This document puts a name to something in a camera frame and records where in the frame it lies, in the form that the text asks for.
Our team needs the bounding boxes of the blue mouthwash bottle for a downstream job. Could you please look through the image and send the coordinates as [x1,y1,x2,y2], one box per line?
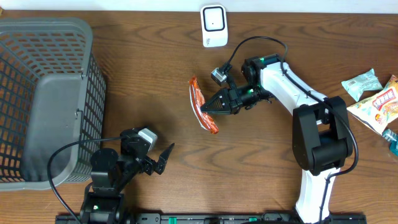
[382,129,398,156]

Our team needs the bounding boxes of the teal wet wipes pack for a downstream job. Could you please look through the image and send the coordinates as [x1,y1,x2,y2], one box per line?
[341,68,383,102]

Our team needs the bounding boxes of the black left camera cable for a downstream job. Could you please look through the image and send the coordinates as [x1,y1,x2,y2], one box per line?
[46,135,125,224]

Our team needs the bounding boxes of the grey plastic basket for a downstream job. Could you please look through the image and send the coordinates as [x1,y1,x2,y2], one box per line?
[1,17,106,192]

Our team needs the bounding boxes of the orange Top chocolate bar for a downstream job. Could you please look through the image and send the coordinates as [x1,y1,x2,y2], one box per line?
[189,77,219,134]

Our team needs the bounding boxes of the yellow wiper bag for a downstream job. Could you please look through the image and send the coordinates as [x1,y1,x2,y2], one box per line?
[347,75,397,135]

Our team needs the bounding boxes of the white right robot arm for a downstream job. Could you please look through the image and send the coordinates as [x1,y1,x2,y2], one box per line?
[190,54,353,223]

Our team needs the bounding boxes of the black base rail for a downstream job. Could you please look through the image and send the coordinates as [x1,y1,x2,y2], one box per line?
[55,212,368,224]

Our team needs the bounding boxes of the white barcode scanner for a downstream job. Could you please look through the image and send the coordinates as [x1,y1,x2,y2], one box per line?
[200,4,228,48]

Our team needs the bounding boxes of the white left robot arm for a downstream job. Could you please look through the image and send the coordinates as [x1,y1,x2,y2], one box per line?
[80,128,175,223]

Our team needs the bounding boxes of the black right camera cable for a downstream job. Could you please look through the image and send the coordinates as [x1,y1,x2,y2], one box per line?
[222,35,360,218]

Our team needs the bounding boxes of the black camera cable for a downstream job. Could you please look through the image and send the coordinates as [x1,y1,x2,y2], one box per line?
[46,135,125,224]
[222,35,360,218]

